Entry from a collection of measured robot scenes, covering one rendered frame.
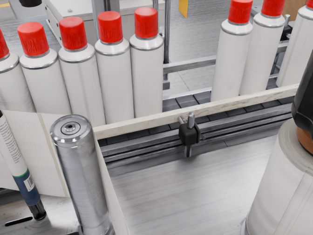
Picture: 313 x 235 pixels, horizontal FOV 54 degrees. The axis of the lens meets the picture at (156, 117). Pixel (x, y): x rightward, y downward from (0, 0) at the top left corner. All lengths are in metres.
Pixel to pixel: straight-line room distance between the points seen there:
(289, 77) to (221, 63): 0.17
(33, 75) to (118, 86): 0.12
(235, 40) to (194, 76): 0.28
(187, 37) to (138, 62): 0.49
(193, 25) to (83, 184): 0.77
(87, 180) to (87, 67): 0.18
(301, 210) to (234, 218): 0.15
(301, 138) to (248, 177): 0.22
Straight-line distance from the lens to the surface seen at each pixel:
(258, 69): 0.59
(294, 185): 0.30
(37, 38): 0.44
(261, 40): 0.57
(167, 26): 0.57
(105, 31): 0.45
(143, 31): 0.46
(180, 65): 0.57
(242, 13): 0.51
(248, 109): 0.62
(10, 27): 1.10
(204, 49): 0.89
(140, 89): 0.50
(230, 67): 0.55
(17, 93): 0.48
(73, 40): 0.44
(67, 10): 0.82
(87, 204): 0.36
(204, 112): 0.56
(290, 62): 0.65
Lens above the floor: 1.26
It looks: 42 degrees down
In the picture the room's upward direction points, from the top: straight up
